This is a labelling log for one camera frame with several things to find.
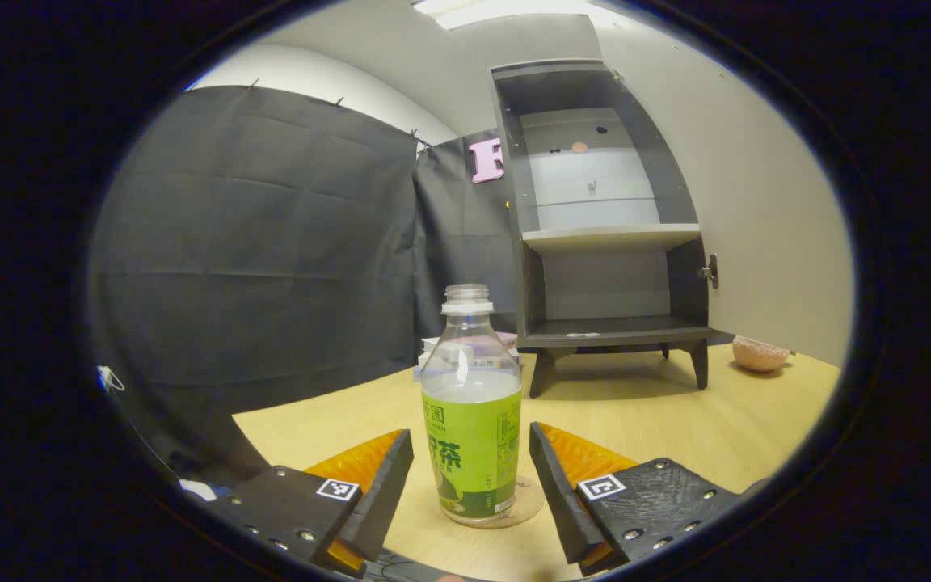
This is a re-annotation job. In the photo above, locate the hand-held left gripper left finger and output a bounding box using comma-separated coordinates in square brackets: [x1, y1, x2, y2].
[205, 429, 415, 580]

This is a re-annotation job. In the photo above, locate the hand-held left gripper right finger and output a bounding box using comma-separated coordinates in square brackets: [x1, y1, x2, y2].
[529, 422, 745, 576]

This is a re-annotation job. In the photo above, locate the round cork coaster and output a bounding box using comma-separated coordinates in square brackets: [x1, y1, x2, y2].
[465, 475, 546, 531]

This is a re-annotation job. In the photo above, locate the green label plastic bottle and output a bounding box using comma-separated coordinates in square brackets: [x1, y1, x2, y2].
[419, 283, 524, 527]

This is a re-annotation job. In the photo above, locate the beige cabinet door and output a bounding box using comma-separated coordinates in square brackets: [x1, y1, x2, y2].
[593, 15, 856, 369]

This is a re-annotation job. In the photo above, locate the dark grey cabinet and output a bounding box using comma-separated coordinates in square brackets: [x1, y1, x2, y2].
[487, 58, 723, 399]

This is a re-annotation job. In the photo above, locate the white cabinet shelf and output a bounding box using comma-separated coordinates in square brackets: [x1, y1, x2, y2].
[521, 223, 703, 256]

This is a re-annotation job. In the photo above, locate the pink plush toy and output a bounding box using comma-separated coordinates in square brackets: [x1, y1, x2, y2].
[731, 335, 794, 373]

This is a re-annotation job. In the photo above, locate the black backdrop cloth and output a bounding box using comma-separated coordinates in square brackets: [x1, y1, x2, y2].
[88, 84, 520, 487]

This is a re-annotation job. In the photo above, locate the large ceiling light panel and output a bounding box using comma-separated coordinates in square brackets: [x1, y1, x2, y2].
[411, 0, 597, 31]

